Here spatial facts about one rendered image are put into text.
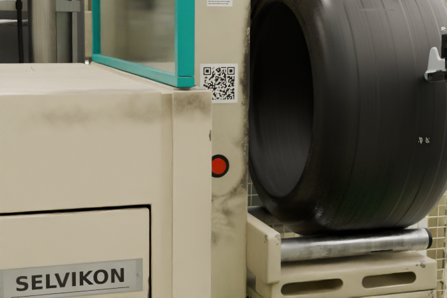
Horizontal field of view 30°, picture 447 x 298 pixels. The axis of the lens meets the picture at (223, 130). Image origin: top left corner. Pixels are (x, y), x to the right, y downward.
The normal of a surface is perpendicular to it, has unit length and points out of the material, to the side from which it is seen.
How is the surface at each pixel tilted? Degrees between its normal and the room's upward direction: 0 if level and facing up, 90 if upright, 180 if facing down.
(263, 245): 90
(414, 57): 70
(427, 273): 90
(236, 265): 90
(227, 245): 90
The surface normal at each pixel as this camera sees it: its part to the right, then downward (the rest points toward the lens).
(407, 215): 0.20, 0.82
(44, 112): 0.31, 0.13
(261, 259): -0.95, 0.03
